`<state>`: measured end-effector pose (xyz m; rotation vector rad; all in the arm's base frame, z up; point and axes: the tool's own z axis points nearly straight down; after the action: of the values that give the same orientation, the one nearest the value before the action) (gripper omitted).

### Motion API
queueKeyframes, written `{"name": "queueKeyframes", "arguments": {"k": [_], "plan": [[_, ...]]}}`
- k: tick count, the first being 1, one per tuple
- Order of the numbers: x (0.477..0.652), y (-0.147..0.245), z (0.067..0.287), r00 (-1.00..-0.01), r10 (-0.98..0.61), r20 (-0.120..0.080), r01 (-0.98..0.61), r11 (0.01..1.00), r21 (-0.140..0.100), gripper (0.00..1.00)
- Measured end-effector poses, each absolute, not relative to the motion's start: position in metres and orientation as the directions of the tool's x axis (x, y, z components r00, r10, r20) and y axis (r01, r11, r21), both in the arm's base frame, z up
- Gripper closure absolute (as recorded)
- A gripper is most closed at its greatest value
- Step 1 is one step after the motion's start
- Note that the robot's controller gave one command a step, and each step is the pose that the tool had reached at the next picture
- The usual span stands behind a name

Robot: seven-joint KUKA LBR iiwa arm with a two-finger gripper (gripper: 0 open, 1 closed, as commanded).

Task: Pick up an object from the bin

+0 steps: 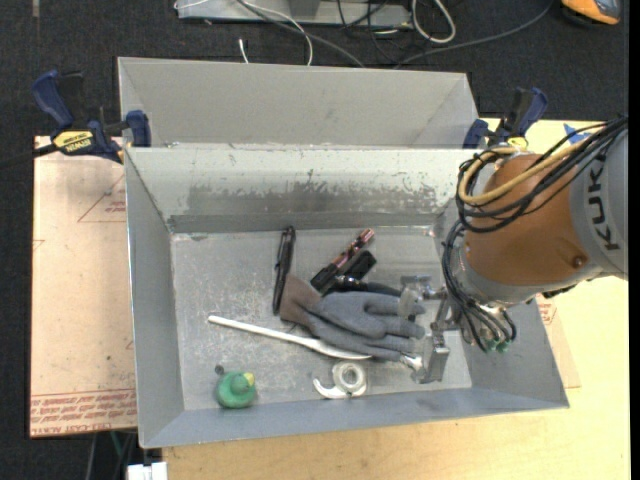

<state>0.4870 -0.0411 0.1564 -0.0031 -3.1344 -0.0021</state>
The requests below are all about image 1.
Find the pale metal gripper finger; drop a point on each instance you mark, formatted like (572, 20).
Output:
(437, 363)
(412, 300)

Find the small black box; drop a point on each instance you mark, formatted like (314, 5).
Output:
(364, 264)

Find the grey and brown work glove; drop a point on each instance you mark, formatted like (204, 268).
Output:
(350, 318)

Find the pink and black stick tool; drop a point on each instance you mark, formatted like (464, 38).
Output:
(345, 255)

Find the white plastic knife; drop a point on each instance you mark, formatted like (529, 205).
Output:
(280, 334)

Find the grey metal bin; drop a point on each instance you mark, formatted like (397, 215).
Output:
(240, 268)

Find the green toy duck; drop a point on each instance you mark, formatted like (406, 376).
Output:
(234, 392)

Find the brown cardboard board, red print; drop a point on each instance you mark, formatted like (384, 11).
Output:
(80, 293)

